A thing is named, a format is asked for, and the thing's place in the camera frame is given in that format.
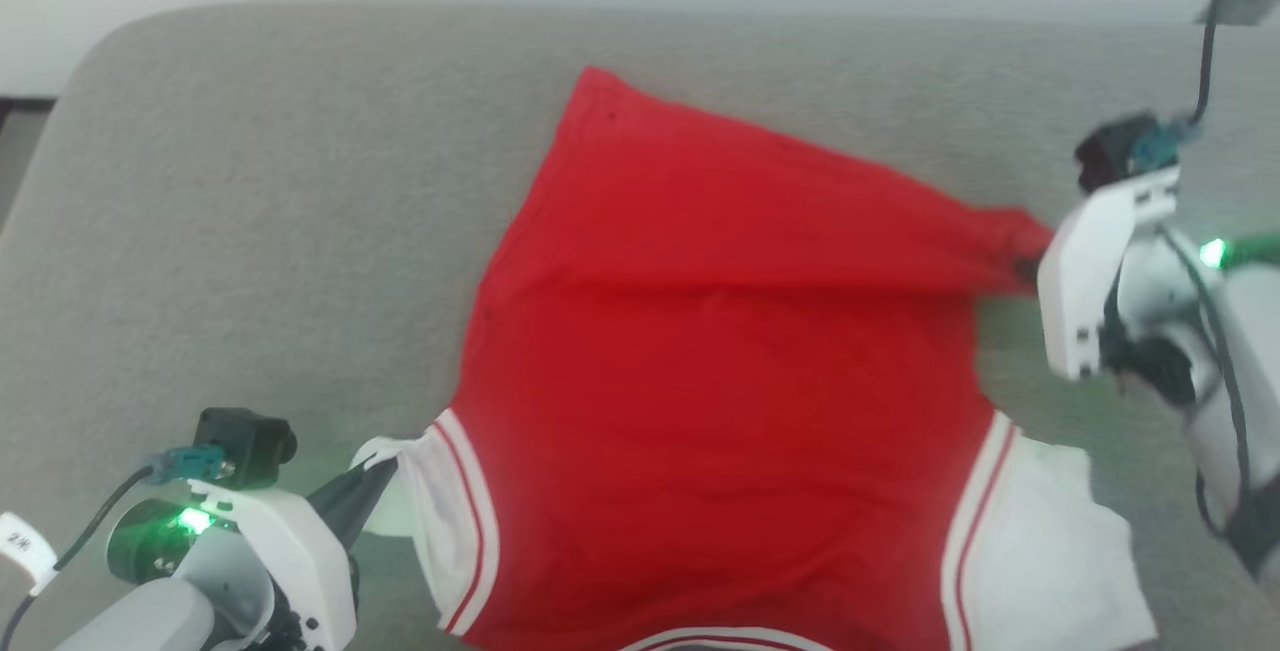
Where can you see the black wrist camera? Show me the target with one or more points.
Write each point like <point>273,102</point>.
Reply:
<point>1110,151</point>
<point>245,441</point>

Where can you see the black framed panel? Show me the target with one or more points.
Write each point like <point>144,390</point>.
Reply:
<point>15,131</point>

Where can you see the red and white basketball jersey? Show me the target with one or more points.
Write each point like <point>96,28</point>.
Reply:
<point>720,381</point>

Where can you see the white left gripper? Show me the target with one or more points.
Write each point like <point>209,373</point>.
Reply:
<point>305,561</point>

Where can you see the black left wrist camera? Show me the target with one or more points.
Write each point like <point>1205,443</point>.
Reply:
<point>245,441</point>

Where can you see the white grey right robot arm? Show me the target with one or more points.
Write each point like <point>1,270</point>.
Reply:
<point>1250,361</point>

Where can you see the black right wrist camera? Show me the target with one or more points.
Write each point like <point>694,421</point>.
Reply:
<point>1110,151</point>

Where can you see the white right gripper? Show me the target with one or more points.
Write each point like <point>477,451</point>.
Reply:
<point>1085,281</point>

